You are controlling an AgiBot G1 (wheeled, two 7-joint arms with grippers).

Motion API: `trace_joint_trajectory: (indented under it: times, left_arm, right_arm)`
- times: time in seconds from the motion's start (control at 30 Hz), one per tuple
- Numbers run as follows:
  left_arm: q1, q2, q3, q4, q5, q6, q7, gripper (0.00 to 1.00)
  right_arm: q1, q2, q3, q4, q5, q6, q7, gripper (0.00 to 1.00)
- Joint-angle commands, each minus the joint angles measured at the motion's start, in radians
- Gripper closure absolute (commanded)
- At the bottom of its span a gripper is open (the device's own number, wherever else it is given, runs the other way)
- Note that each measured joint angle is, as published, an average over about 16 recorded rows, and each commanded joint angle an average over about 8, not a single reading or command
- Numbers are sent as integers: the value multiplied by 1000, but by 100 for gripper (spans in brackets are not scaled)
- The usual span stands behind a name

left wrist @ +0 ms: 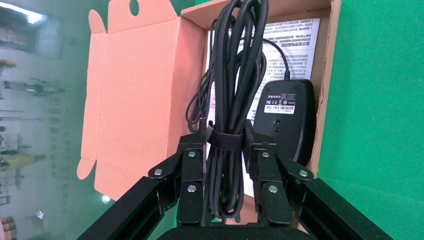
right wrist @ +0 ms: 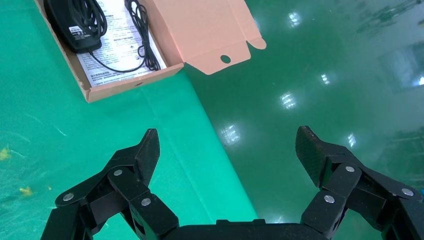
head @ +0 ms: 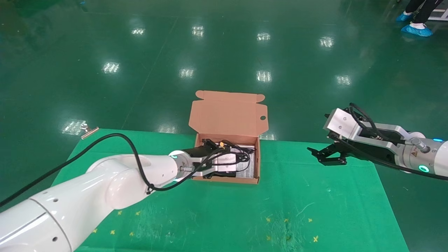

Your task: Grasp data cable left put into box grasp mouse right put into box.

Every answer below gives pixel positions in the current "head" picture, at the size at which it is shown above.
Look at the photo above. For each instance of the brown cardboard box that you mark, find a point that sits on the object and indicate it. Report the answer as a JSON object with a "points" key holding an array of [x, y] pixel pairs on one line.
{"points": [[227, 115]]}

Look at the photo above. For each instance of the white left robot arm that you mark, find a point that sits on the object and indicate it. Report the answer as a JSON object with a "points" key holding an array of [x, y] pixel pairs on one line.
{"points": [[87, 196]]}

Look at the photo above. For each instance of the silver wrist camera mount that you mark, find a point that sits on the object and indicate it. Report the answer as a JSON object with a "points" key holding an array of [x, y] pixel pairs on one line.
{"points": [[343, 122], [225, 161]]}

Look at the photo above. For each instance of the metal binder clip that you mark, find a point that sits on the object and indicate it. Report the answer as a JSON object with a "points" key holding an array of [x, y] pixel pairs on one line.
{"points": [[90, 132]]}

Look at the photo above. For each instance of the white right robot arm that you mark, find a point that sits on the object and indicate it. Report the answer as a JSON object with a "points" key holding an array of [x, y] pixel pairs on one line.
{"points": [[439, 157]]}

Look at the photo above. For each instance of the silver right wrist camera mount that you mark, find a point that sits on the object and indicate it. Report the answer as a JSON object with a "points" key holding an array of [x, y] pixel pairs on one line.
{"points": [[343, 122]]}

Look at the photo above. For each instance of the person in black trousers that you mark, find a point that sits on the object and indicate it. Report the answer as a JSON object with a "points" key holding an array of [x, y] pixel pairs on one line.
{"points": [[416, 30]]}

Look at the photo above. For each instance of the green table cloth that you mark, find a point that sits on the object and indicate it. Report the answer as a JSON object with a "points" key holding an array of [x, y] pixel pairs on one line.
{"points": [[315, 196]]}

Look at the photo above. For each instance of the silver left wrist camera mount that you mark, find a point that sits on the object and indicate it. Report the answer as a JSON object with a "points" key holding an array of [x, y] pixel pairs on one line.
{"points": [[225, 161]]}

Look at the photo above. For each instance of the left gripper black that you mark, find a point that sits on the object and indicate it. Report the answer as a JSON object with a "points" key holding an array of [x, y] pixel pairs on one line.
{"points": [[197, 153]]}

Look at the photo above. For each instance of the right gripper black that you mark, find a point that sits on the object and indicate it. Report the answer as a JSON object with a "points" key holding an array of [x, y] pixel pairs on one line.
{"points": [[371, 151]]}

